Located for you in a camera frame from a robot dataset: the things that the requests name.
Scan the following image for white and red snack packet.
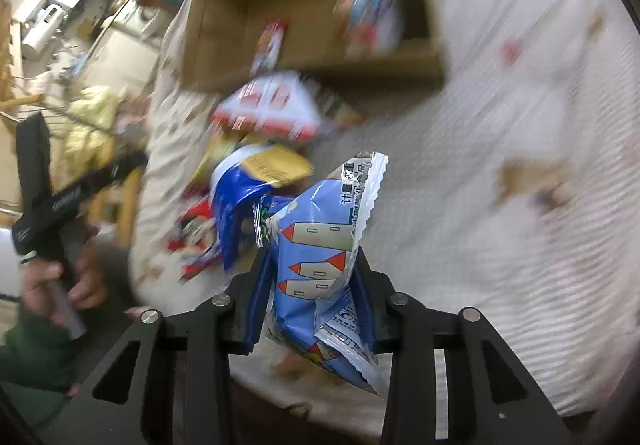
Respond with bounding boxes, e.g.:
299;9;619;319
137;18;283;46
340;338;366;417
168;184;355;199
212;72;323;143

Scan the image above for large red snack packet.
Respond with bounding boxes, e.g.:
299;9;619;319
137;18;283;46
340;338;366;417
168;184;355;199
167;197;223;278

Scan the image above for person's left forearm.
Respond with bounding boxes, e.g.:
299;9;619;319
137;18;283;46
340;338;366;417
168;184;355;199
0;310;83;426

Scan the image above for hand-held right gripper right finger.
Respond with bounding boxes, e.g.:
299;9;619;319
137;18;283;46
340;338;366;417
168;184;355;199
350;245;576;445

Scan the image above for white appliance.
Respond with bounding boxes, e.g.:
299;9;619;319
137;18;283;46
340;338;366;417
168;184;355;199
20;5;68;58

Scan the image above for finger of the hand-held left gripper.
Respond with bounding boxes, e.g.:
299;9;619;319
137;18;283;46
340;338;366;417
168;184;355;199
97;151;150;188

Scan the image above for dark blue snack packet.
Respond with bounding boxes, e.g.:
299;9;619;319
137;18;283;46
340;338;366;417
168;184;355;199
210;147;301;271

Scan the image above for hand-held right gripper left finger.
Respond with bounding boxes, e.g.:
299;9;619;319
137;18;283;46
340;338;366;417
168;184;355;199
50;245;273;445

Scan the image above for golden snack packet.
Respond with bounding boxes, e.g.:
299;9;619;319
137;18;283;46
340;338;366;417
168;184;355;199
245;145;316;188

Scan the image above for yellow plastic bag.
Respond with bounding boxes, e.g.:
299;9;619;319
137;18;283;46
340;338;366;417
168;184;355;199
62;85;126;160

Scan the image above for small pink red snack packet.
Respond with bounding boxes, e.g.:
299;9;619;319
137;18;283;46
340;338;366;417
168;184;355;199
250;20;288;76

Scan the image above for light blue snack packet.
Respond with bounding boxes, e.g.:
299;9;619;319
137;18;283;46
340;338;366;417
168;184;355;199
255;152;391;398

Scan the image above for person's left hand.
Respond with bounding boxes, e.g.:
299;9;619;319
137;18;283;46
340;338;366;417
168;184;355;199
22;237;108;313

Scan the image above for yellow snack packet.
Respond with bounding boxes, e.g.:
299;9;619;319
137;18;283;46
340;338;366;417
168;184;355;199
192;130;246;190

